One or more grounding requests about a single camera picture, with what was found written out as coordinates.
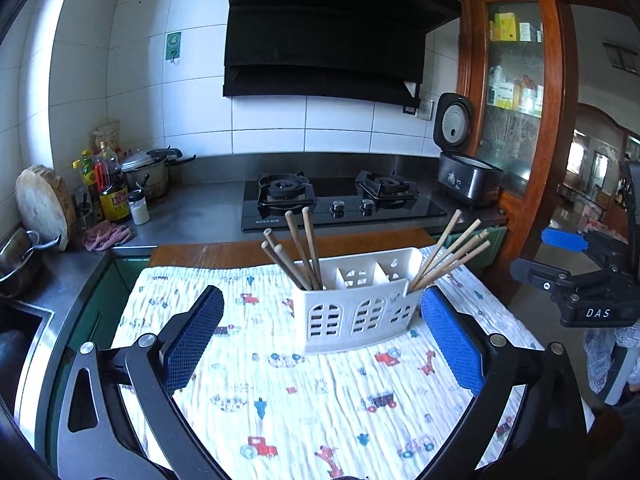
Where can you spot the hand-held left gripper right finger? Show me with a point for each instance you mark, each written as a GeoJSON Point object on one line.
{"type": "Point", "coordinates": [452, 340]}

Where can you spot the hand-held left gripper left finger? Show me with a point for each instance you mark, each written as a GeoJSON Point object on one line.
{"type": "Point", "coordinates": [197, 335]}

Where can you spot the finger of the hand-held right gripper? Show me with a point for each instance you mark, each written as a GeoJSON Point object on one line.
{"type": "Point", "coordinates": [562, 241]}
{"type": "Point", "coordinates": [537, 275]}

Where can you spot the white plastic utensil holder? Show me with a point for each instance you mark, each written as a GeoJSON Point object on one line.
{"type": "Point", "coordinates": [350, 344]}

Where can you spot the dark wooden chopstick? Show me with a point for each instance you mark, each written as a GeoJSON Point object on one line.
{"type": "Point", "coordinates": [306, 217]}
{"type": "Point", "coordinates": [291, 220]}
{"type": "Point", "coordinates": [281, 252]}
{"type": "Point", "coordinates": [270, 235]}
{"type": "Point", "coordinates": [267, 248]}

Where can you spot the person's patterned clothing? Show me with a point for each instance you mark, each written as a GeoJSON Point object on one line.
{"type": "Point", "coordinates": [600, 360]}

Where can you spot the black rice cooker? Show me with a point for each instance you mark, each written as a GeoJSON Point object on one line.
{"type": "Point", "coordinates": [465, 180]}

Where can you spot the white cartoon printed cloth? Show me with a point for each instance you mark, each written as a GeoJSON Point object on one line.
{"type": "Point", "coordinates": [300, 400]}

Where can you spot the stainless steel kitchen counter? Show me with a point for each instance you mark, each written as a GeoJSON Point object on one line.
{"type": "Point", "coordinates": [200, 205]}

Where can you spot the wooden glass door cabinet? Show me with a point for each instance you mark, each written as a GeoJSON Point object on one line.
{"type": "Point", "coordinates": [550, 110]}

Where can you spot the pink rag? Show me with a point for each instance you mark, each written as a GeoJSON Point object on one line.
{"type": "Point", "coordinates": [105, 237]}

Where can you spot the white jar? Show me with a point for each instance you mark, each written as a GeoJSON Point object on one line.
{"type": "Point", "coordinates": [140, 212]}

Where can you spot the black gas stove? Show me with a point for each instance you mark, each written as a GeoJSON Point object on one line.
{"type": "Point", "coordinates": [280, 220]}

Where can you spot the green white box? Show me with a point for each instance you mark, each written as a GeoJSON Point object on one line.
{"type": "Point", "coordinates": [504, 96]}

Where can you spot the metal pot with lid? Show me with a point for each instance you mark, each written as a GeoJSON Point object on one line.
{"type": "Point", "coordinates": [150, 180]}

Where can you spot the stainless steel sink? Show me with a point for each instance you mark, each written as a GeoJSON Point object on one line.
{"type": "Point", "coordinates": [20, 320]}

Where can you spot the green yellow bottle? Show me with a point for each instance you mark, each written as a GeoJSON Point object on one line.
{"type": "Point", "coordinates": [89, 172]}

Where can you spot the round wooden cutting board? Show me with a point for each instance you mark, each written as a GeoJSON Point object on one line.
{"type": "Point", "coordinates": [42, 205]}

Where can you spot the yellow box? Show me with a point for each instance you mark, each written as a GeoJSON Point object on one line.
{"type": "Point", "coordinates": [506, 27]}

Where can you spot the black range hood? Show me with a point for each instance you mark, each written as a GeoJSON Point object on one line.
{"type": "Point", "coordinates": [325, 35]}

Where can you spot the wall socket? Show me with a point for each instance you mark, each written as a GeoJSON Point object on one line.
{"type": "Point", "coordinates": [426, 109]}

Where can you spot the green wall hook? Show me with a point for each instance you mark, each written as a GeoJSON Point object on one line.
{"type": "Point", "coordinates": [173, 42]}

